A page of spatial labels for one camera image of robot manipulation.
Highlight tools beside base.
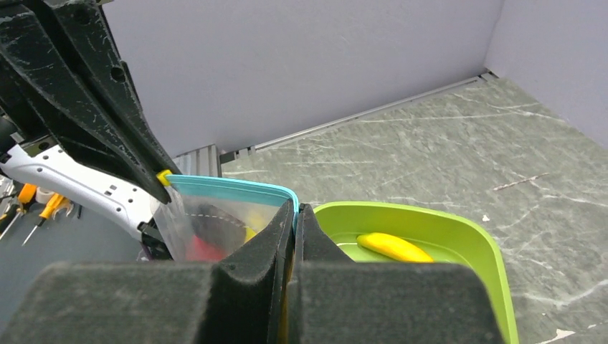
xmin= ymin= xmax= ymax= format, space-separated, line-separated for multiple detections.
xmin=1 ymin=182 xmax=82 ymax=246

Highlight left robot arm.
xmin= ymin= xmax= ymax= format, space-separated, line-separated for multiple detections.
xmin=1 ymin=1 xmax=179 ymax=259

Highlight yellow banana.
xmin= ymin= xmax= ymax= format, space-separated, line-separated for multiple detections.
xmin=244 ymin=211 xmax=268 ymax=242
xmin=356 ymin=232 xmax=434 ymax=263

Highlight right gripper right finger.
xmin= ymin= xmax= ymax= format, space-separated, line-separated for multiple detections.
xmin=286 ymin=204 xmax=504 ymax=343

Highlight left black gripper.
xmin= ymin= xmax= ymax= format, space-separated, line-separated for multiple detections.
xmin=0 ymin=0 xmax=184 ymax=205

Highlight green plastic tray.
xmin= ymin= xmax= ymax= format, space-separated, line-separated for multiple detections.
xmin=313 ymin=201 xmax=519 ymax=343

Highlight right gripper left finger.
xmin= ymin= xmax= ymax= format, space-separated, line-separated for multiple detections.
xmin=1 ymin=200 xmax=295 ymax=343

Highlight red apple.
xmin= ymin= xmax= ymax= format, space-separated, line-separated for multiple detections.
xmin=185 ymin=236 xmax=227 ymax=262

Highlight clear zip top bag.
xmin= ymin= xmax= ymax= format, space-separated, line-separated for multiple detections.
xmin=154 ymin=172 xmax=299 ymax=262

